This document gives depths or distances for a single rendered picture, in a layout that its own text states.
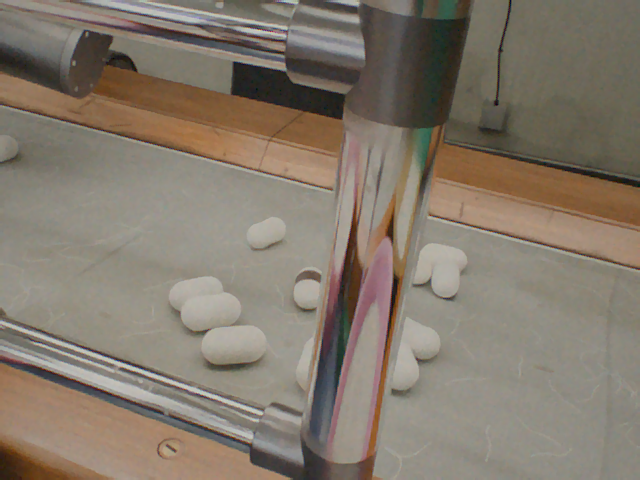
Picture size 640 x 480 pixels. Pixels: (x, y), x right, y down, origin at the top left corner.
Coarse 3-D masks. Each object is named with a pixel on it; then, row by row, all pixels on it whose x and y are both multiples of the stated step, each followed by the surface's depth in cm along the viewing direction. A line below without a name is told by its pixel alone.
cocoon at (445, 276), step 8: (440, 264) 47; (448, 264) 47; (456, 264) 47; (432, 272) 47; (440, 272) 46; (448, 272) 46; (456, 272) 46; (432, 280) 46; (440, 280) 46; (448, 280) 45; (456, 280) 46; (440, 288) 46; (448, 288) 45; (456, 288) 46; (440, 296) 46; (448, 296) 46
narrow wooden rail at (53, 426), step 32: (0, 384) 32; (32, 384) 32; (0, 416) 30; (32, 416) 30; (64, 416) 30; (96, 416) 31; (128, 416) 31; (0, 448) 29; (32, 448) 29; (64, 448) 29; (96, 448) 29; (128, 448) 29; (160, 448) 29; (192, 448) 30; (224, 448) 30
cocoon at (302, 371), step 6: (306, 342) 38; (312, 342) 38; (306, 348) 37; (306, 354) 37; (300, 360) 37; (306, 360) 36; (300, 366) 36; (306, 366) 36; (300, 372) 36; (306, 372) 36; (300, 378) 36; (306, 378) 36; (300, 384) 36
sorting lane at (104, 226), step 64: (0, 128) 63; (64, 128) 65; (0, 192) 52; (64, 192) 54; (128, 192) 55; (192, 192) 56; (256, 192) 57; (320, 192) 59; (0, 256) 45; (64, 256) 46; (128, 256) 47; (192, 256) 48; (256, 256) 48; (320, 256) 49; (512, 256) 53; (576, 256) 54; (64, 320) 40; (128, 320) 41; (256, 320) 42; (448, 320) 44; (512, 320) 45; (576, 320) 46; (256, 384) 37; (448, 384) 39; (512, 384) 39; (576, 384) 40; (384, 448) 34; (448, 448) 35; (512, 448) 35; (576, 448) 36
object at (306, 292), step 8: (320, 272) 44; (304, 280) 43; (312, 280) 43; (296, 288) 43; (304, 288) 43; (312, 288) 43; (296, 296) 43; (304, 296) 42; (312, 296) 42; (304, 304) 43; (312, 304) 43
